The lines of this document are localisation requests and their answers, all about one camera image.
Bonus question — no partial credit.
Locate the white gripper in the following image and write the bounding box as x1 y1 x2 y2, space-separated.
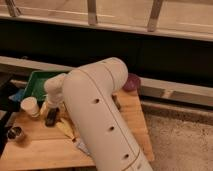
40 95 66 119

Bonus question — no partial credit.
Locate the black eraser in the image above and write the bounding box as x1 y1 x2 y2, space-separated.
45 108 59 127

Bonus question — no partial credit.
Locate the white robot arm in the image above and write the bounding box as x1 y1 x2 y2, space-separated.
44 57 153 171

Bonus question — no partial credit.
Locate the white paper cup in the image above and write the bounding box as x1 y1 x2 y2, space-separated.
21 97 40 117

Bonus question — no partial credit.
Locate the green plastic tray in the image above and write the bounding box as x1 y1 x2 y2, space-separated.
23 71 67 102

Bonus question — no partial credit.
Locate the blue object at table edge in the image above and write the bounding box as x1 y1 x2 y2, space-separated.
9 89 24 102

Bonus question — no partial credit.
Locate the small metal cup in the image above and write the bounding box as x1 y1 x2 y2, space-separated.
7 127 25 142

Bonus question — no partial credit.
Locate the grey blue cloth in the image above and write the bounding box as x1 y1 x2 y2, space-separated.
76 138 90 155

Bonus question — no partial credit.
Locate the small dark block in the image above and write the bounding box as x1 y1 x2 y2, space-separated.
112 96 121 110

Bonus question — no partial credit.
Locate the purple bowl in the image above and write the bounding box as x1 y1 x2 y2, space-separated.
123 73 141 91

